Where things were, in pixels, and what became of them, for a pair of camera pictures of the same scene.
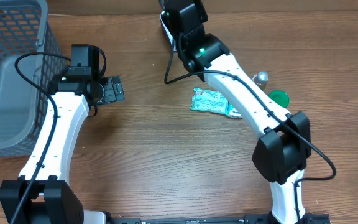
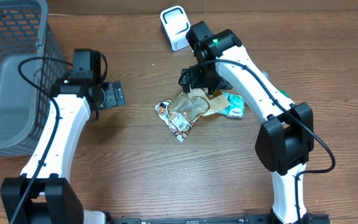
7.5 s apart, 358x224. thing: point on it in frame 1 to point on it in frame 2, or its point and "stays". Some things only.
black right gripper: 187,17 to 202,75
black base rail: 312,218 stays
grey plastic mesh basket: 13,110 stays
